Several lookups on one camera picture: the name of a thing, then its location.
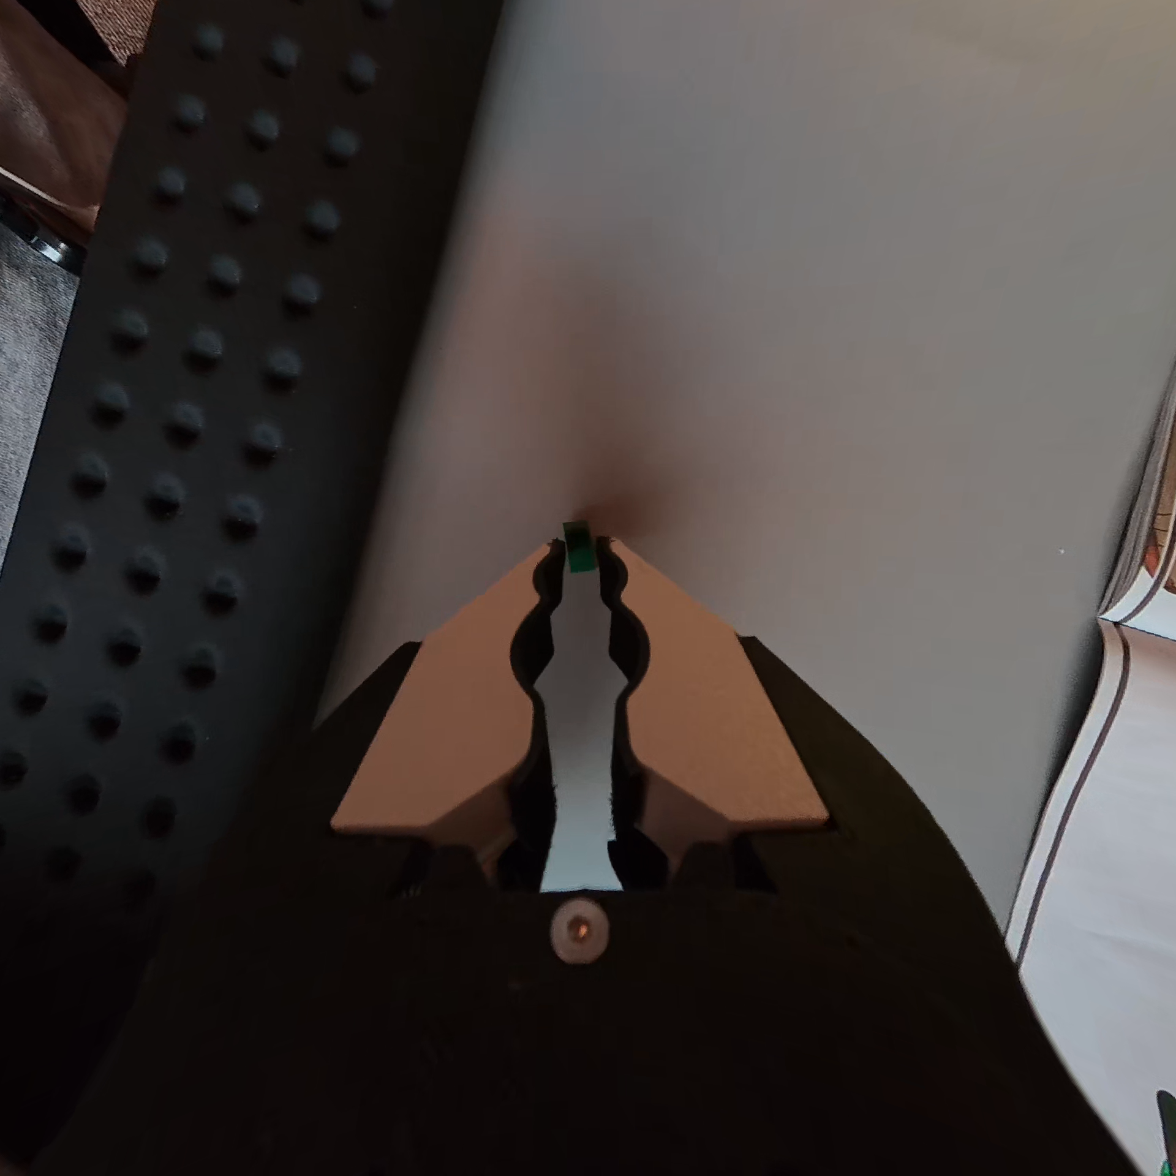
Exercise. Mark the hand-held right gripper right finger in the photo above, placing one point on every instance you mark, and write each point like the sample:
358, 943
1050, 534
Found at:
717, 736

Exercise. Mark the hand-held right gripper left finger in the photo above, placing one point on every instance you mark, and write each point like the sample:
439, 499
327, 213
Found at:
441, 736

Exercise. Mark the lego instruction booklet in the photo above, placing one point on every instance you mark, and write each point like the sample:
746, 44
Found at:
1102, 827

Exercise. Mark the black studded panel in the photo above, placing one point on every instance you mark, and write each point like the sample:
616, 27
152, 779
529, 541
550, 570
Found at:
183, 460

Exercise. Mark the bright green lego stem piece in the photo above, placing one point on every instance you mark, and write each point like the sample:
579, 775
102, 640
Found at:
577, 556

